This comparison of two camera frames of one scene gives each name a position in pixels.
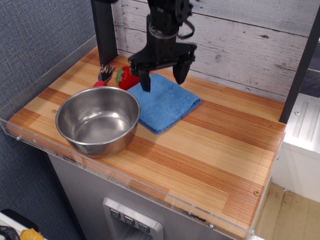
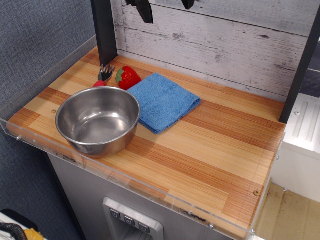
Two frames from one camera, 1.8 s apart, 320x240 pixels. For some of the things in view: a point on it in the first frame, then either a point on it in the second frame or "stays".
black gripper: (162, 49) -> (145, 9)
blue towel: (166, 103) stays
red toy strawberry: (125, 79) stays
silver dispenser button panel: (127, 223) stays
